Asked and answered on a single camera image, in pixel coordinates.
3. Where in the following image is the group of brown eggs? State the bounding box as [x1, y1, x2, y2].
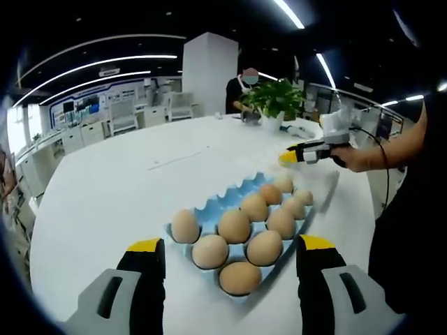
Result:
[170, 174, 314, 297]

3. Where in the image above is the white blue device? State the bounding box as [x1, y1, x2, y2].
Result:
[279, 124, 317, 139]

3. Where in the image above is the blue egg tray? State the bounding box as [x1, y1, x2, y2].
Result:
[161, 170, 315, 308]

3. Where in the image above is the white table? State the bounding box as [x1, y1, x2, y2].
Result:
[29, 113, 409, 335]

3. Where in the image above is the person's right hand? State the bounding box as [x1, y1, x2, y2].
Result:
[331, 144, 383, 172]

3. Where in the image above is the black cable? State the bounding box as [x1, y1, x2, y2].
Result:
[349, 125, 390, 212]

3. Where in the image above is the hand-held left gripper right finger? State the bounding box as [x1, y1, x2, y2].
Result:
[295, 234, 395, 335]

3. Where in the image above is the white low cabinet row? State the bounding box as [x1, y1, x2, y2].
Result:
[15, 120, 112, 189]

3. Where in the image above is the potted green plant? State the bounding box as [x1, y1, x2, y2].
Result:
[240, 78, 308, 131]

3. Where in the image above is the dark grey device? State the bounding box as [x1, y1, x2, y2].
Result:
[242, 110, 262, 126]

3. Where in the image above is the person's black shirt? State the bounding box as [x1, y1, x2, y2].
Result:
[368, 100, 447, 317]

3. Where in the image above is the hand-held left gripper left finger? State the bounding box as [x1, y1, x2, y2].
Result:
[71, 237, 167, 335]

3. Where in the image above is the white slatted chair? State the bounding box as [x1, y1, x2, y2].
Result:
[167, 91, 195, 122]
[108, 98, 138, 136]

